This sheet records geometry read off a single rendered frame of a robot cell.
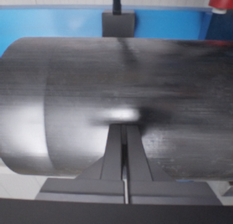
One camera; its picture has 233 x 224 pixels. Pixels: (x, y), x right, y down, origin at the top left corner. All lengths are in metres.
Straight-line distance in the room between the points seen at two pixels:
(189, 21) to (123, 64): 0.48
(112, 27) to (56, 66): 0.35
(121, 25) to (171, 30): 0.19
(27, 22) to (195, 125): 0.62
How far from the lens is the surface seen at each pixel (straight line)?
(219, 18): 0.55
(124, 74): 0.17
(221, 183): 0.65
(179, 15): 0.63
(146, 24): 0.61
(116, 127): 0.15
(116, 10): 0.47
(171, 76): 0.18
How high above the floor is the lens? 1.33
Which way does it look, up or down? 1 degrees up
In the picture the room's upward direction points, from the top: 89 degrees counter-clockwise
